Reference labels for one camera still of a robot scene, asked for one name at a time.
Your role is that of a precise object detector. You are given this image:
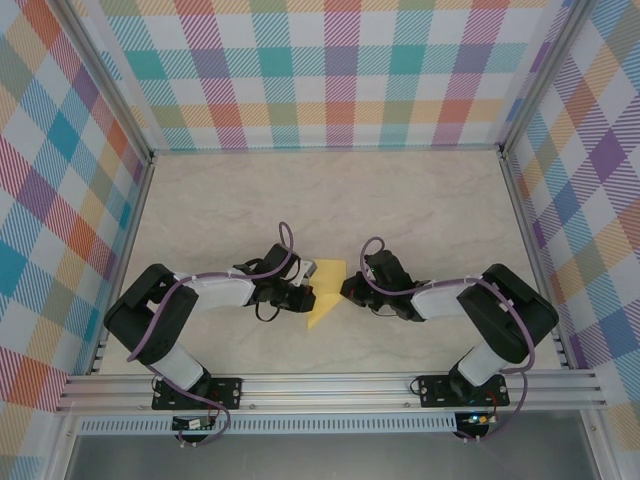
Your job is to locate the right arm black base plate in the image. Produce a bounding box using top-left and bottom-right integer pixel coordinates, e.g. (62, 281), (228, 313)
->
(417, 373), (511, 409)

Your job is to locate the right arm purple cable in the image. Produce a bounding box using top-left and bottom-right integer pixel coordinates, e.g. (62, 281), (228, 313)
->
(360, 237), (539, 446)

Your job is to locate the left gripper black cable loop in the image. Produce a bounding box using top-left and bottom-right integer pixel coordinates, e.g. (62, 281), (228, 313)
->
(254, 302), (284, 324)

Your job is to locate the aluminium frame post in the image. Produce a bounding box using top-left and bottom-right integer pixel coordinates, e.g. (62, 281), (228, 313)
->
(62, 0), (156, 166)
(497, 0), (596, 159)

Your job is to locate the wide aluminium mounting rail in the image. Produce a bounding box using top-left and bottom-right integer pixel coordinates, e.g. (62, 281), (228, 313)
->
(54, 369), (609, 414)

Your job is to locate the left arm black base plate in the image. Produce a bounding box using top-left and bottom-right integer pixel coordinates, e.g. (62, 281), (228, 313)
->
(151, 375), (245, 412)

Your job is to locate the yellow paper sheet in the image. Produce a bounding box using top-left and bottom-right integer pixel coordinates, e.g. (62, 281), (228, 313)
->
(305, 257), (349, 332)

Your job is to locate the perforated metal cable tray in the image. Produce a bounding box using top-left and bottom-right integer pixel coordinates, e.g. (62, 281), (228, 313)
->
(74, 412), (459, 436)

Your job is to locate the thin aluminium table edge rail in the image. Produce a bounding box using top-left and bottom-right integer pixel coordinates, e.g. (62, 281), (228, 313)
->
(149, 143), (504, 154)

